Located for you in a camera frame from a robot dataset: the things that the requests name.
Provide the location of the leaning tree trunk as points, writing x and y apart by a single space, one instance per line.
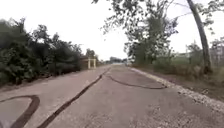
204 43

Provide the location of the bushes and young trees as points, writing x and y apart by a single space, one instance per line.
186 63

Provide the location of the grey asphalt road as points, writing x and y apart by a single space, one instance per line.
116 100

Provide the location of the dirt and gravel verge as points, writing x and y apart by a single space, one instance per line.
196 90

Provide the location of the large leafy tree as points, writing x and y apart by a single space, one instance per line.
150 30

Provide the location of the pale gate posts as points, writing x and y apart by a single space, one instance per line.
89 63

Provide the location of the row of green bushes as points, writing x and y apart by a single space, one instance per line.
36 56

